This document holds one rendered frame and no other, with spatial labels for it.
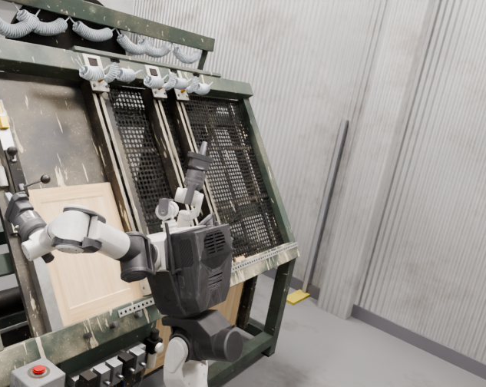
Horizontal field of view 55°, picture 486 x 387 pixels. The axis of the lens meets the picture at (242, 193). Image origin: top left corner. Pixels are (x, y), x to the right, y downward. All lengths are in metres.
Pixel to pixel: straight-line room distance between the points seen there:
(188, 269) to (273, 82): 3.43
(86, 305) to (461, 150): 3.10
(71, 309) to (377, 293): 3.08
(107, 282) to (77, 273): 0.15
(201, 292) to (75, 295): 0.62
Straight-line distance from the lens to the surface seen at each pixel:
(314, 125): 4.59
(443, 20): 4.30
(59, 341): 1.98
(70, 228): 1.42
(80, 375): 2.00
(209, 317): 1.78
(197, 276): 1.64
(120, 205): 2.29
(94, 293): 2.13
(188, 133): 2.78
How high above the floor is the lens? 1.95
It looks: 14 degrees down
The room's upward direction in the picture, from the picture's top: 11 degrees clockwise
